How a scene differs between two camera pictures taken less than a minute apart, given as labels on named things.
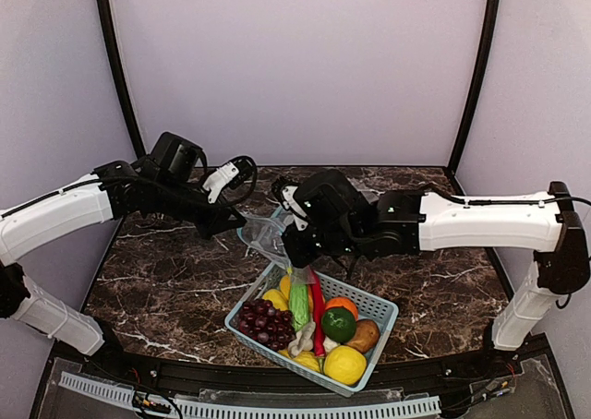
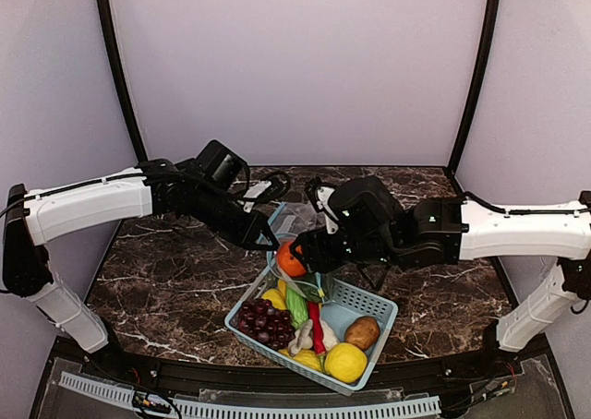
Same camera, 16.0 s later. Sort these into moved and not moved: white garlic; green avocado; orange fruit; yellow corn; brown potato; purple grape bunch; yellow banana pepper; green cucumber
Moved: green avocado; orange fruit
Not moved: white garlic; yellow corn; brown potato; purple grape bunch; green cucumber; yellow banana pepper
